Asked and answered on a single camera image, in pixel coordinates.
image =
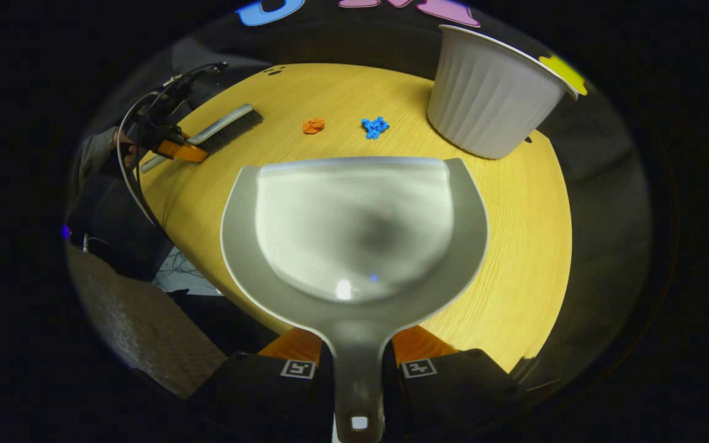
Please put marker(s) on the orange paper scrap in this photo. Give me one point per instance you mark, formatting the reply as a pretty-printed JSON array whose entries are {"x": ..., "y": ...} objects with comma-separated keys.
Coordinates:
[{"x": 313, "y": 125}]

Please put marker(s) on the white ribbed garbage bin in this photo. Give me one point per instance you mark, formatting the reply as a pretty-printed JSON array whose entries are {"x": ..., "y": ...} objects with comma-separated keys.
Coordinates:
[{"x": 490, "y": 104}]

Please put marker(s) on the blue paper scrap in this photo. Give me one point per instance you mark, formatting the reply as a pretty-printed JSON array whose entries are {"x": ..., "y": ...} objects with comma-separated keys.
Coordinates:
[{"x": 375, "y": 127}]

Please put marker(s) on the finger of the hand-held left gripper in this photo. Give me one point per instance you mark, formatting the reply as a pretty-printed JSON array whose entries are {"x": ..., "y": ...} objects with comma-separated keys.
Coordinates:
[{"x": 183, "y": 152}]

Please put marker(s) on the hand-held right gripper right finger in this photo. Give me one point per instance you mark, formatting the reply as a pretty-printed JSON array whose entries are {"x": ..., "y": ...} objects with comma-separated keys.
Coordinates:
[{"x": 453, "y": 394}]

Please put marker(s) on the small grey bristle broom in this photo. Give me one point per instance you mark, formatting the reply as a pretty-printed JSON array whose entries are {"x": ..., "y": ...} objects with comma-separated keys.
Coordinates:
[{"x": 219, "y": 130}]

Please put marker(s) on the white plastic dustpan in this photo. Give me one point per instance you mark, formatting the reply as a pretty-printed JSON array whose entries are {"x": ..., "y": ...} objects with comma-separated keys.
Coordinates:
[{"x": 354, "y": 227}]

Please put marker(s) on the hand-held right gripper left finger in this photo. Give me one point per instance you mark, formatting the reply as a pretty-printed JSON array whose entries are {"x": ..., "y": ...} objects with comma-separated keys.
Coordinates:
[{"x": 256, "y": 394}]

